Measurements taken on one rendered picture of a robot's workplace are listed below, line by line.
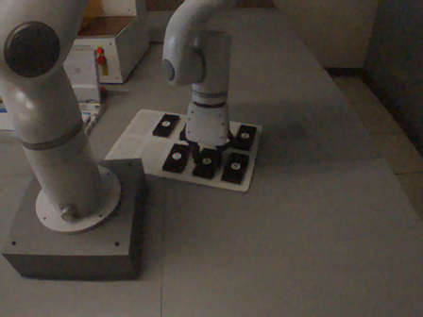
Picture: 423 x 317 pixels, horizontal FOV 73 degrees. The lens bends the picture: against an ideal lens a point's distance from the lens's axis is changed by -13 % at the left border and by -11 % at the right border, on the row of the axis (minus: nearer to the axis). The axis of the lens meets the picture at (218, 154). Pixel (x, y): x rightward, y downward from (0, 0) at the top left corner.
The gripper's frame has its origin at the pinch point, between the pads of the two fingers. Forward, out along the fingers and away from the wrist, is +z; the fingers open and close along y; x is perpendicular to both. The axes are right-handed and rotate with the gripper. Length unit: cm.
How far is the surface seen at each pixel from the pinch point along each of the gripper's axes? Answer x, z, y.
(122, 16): 51, -27, -51
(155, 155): 0.3, 2.6, -14.7
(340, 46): 253, 10, 60
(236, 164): 0.8, 1.3, 7.6
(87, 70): 15.8, -14.5, -45.2
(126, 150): 0.0, 2.6, -23.6
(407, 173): 133, 68, 111
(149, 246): -25.4, 9.1, -5.3
